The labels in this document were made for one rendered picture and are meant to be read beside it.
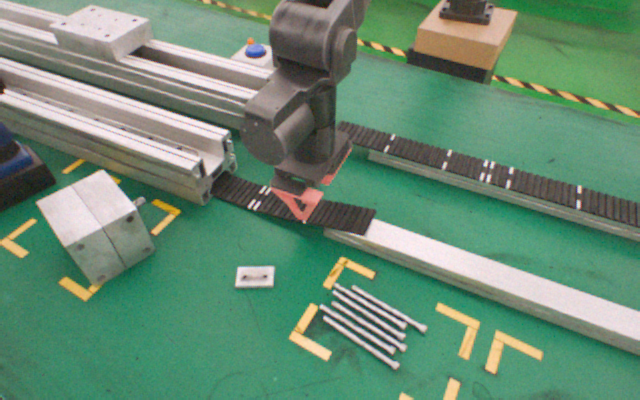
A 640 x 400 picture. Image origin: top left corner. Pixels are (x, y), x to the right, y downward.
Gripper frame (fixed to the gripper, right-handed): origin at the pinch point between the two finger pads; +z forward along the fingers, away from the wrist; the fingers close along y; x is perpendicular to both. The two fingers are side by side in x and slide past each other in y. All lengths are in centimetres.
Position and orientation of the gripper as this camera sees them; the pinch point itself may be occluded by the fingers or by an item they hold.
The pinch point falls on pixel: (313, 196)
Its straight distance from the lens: 60.7
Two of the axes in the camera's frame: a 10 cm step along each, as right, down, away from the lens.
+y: -4.2, 6.5, -6.4
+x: 9.1, 3.0, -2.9
